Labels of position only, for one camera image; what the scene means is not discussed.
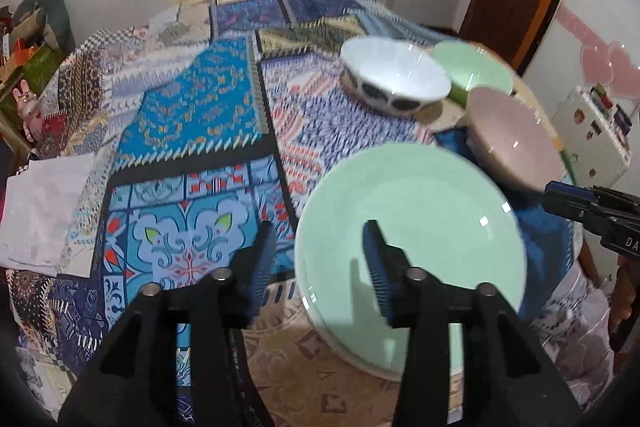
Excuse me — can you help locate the pink bowl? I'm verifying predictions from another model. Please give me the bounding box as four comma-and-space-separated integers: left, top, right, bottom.
465, 87, 563, 192

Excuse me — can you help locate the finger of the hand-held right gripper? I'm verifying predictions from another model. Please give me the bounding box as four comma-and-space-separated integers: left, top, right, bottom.
542, 192, 616, 230
547, 180, 598, 198

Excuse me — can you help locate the white stickered box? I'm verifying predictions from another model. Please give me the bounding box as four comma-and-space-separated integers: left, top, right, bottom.
550, 86, 632, 180

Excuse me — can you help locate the patchwork blanket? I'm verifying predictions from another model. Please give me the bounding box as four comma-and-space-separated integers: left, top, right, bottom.
7, 0, 583, 427

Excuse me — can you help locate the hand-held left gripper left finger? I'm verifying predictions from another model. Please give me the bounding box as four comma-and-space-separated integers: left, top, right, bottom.
57, 221, 276, 427

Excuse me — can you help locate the white bowl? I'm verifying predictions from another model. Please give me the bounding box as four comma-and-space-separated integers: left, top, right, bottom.
340, 36, 452, 118

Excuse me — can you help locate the orange box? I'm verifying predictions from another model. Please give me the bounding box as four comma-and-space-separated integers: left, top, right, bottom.
5, 38, 43, 68

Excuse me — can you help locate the green bowl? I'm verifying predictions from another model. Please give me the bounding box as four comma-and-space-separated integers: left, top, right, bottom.
431, 39, 516, 105

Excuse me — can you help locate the grey plush toy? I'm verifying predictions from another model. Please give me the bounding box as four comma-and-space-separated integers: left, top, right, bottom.
12, 0, 76, 50

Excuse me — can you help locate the pink bunny toy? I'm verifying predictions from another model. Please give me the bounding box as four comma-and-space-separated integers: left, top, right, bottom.
12, 79, 43, 142

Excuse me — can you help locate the white cloth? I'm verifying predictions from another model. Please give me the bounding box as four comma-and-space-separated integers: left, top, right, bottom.
0, 152, 96, 278

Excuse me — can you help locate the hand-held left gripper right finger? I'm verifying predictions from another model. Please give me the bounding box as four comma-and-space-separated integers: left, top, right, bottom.
362, 219, 586, 427

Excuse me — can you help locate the green plate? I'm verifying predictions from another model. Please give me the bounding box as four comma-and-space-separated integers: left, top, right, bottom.
295, 143, 528, 380

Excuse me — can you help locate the white marbled bedsheet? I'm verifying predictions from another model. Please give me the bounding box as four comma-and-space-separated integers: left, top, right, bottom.
520, 252, 618, 423

